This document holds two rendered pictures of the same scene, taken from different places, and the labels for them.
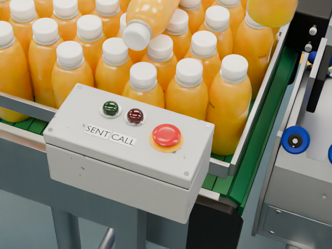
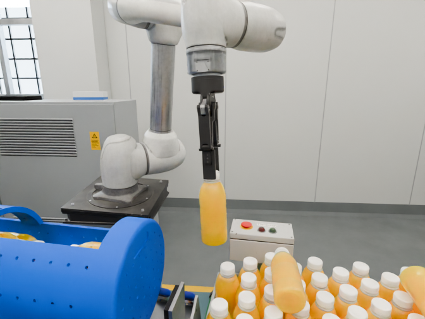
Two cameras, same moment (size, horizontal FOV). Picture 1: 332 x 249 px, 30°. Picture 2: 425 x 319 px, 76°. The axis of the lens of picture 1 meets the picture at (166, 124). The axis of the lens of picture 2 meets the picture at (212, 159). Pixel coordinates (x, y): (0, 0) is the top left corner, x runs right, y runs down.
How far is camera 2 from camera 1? 1.34 m
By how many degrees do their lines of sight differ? 117
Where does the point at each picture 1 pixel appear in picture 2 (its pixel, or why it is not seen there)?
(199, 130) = (234, 230)
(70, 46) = (315, 262)
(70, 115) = (286, 228)
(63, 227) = not seen: outside the picture
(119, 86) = not seen: hidden behind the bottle
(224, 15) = (242, 295)
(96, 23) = (314, 276)
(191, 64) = (250, 261)
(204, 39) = (248, 276)
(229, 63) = (230, 265)
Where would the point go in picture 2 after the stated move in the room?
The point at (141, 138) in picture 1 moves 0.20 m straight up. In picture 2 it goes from (255, 225) to (257, 168)
